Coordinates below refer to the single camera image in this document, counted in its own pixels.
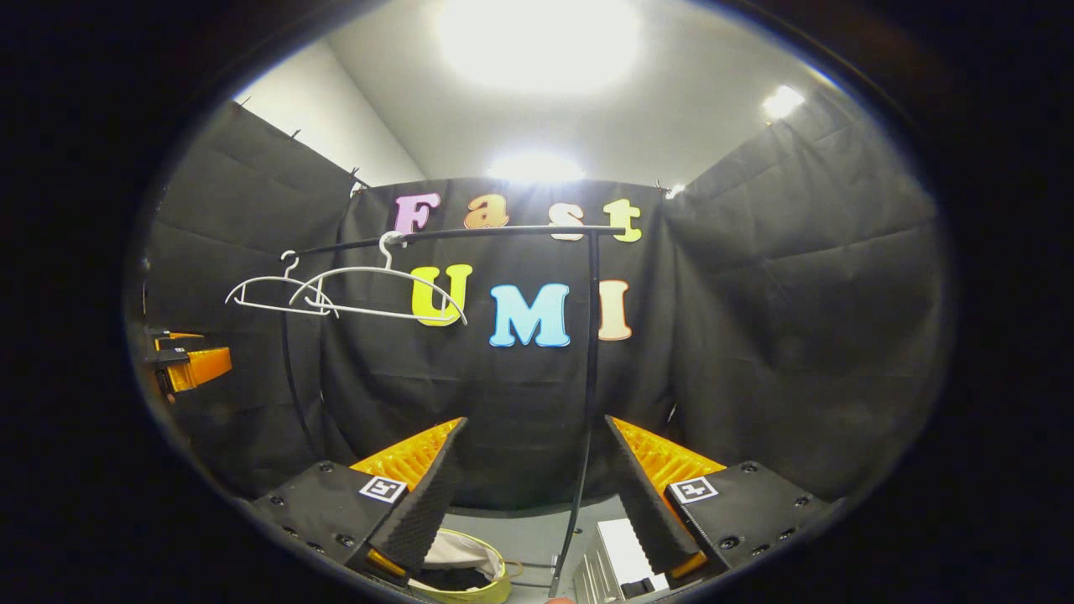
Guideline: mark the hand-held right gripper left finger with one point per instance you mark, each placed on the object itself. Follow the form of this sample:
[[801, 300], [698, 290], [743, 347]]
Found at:
[[432, 503]]

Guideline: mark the ceiling light panel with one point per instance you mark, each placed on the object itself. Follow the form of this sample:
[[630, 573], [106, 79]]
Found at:
[[782, 102]]

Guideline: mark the white plastic clothes hanger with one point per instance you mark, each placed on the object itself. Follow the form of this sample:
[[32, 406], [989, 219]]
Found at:
[[386, 270], [268, 279]]

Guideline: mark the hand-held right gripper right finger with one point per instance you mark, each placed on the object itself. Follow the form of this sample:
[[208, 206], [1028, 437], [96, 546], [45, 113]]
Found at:
[[642, 503]]

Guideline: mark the white drawer unit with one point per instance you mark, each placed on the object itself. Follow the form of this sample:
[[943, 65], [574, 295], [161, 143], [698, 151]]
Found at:
[[617, 549]]

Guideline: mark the yellow rimmed laundry hamper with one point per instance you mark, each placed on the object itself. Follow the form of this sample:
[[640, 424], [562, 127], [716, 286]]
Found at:
[[457, 549]]

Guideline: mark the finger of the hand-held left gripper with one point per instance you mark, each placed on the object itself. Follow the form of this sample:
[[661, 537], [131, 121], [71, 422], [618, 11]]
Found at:
[[201, 367], [176, 340]]

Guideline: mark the black metal clothes rack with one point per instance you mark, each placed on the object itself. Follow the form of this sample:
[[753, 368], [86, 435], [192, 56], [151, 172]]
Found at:
[[592, 335]]

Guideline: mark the black backdrop cloth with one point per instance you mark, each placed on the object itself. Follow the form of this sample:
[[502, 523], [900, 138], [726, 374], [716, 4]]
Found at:
[[797, 335]]

